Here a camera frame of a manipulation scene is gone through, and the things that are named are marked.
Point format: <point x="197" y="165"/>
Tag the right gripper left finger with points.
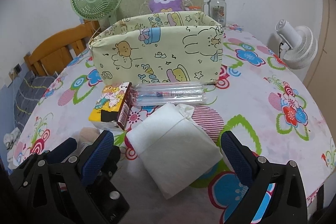
<point x="87" y="179"/>

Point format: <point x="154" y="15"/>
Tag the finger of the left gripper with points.
<point x="62" y="151"/>

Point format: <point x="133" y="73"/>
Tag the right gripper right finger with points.
<point x="287" y="203"/>

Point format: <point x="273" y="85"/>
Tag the cartoon tissue pack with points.
<point x="112" y="108"/>

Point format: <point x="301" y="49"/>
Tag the white cloth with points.
<point x="173" y="148"/>

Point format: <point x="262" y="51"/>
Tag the clear plastic pen bag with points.
<point x="190" y="93"/>

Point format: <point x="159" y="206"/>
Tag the white crumpled clothes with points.
<point x="9" y="140"/>

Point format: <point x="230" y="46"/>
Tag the grey plaid pillow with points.
<point x="29" y="94"/>

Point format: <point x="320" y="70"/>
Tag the floral tablecloth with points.
<point x="257" y="97"/>

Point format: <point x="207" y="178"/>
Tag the yellow cartoon fabric storage box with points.
<point x="165" y="47"/>

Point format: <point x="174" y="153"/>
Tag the white standing fan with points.
<point x="298" y="47"/>

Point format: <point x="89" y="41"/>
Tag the purple plush toy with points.
<point x="165" y="5"/>

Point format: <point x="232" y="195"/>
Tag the glass mason jar mug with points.
<point x="216" y="9"/>

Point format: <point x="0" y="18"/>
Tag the wall power socket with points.
<point x="17" y="69"/>

